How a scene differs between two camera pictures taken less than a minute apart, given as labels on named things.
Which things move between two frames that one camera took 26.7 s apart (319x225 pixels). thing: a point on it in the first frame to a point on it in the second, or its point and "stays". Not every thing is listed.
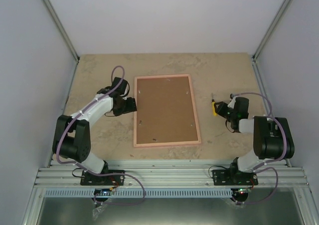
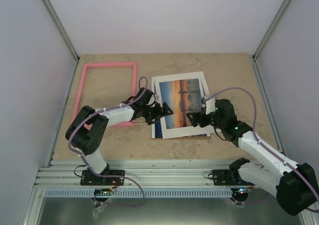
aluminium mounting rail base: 171,174 stays
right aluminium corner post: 275,22 stays
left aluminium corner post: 57,21 stays
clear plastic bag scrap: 96,210 stays
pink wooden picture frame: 187,142 to 93,65
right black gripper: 221,111 to 196,115
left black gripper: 131,108 to 159,113
